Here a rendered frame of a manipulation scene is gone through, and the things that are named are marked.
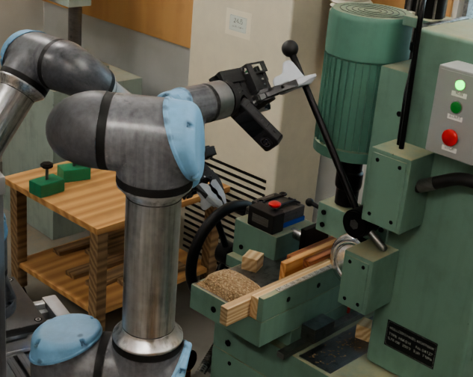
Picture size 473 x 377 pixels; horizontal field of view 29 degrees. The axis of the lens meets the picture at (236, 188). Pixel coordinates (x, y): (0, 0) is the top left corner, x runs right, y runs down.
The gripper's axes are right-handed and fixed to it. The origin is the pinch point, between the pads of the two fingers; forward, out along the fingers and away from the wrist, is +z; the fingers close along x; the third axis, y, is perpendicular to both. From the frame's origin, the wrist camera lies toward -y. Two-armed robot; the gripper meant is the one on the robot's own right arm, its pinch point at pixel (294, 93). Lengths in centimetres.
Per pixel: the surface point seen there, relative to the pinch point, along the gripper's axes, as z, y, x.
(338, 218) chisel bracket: 8.7, -27.1, 10.3
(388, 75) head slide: 5.3, -5.9, -19.5
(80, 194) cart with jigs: 44, 21, 151
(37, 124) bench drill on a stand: 76, 67, 210
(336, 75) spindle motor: 4.0, -0.6, -9.0
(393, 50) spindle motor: 9.4, -1.2, -20.3
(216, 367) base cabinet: -10, -48, 47
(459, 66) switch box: -2.9, -12.3, -39.6
